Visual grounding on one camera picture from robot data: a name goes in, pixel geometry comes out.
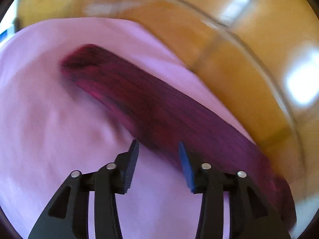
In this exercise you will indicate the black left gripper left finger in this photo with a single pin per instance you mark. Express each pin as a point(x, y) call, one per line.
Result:
point(66, 214)

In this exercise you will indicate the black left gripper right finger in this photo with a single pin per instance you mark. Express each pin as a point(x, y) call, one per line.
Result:
point(232, 206)

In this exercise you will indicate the dark red floral knit garment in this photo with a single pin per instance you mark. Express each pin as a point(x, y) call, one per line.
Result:
point(160, 117)

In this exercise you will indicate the pink bed cover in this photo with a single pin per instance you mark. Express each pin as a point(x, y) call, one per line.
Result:
point(49, 127)

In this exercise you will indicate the wooden panelled headboard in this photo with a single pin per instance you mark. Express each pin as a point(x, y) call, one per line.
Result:
point(259, 57)

